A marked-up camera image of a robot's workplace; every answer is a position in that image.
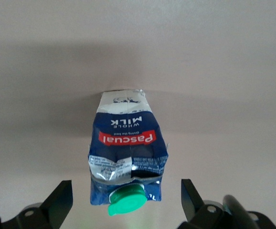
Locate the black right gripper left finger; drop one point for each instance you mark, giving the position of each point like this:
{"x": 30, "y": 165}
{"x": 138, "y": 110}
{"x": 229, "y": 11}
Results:
{"x": 56, "y": 202}

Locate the blue Pascal milk carton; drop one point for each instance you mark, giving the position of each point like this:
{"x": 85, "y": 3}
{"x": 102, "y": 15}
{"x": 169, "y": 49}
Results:
{"x": 128, "y": 138}

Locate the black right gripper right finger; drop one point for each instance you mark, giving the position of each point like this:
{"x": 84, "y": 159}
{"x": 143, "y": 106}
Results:
{"x": 192, "y": 205}

